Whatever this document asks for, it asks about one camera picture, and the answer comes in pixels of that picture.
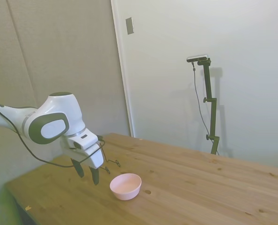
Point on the grey camera on stand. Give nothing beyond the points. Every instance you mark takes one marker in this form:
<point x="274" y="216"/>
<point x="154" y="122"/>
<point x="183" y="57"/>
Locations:
<point x="197" y="57"/>

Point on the black camera stand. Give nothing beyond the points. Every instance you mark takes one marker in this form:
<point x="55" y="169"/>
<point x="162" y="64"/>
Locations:
<point x="213" y="117"/>

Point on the white door frame trim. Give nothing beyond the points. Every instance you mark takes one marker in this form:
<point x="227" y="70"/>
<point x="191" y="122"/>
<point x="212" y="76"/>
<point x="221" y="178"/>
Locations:
<point x="122" y="70"/>

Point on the grey wall plate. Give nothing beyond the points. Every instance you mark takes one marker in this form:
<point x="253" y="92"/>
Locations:
<point x="129" y="25"/>

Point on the pink plastic bowl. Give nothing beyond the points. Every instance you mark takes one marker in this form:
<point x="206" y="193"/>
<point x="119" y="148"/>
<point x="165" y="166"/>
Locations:
<point x="126" y="187"/>

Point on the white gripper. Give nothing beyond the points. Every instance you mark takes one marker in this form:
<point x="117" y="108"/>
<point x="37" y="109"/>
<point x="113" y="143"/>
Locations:
<point x="95" y="158"/>

